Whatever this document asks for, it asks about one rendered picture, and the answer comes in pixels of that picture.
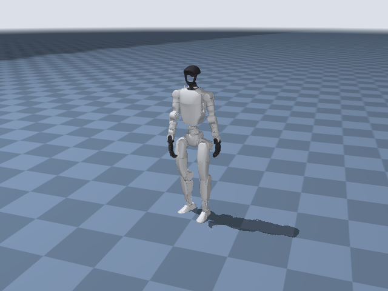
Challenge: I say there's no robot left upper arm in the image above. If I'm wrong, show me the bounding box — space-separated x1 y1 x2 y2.
201 91 215 124

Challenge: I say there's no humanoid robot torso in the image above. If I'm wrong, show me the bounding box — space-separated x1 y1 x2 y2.
179 86 206 147

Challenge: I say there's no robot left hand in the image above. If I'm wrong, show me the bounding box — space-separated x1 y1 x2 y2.
213 138 221 158

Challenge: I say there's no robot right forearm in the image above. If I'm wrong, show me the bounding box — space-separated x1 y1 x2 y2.
167 117 177 141

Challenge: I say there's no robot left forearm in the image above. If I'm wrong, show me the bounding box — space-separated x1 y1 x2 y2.
210 116 221 142

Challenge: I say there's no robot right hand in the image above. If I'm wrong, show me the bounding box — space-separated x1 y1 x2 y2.
167 135 177 158

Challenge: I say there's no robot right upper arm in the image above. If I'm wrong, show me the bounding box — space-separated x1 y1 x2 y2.
169 89 181 120

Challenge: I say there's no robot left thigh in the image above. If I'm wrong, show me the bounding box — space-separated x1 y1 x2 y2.
197 138 213 183

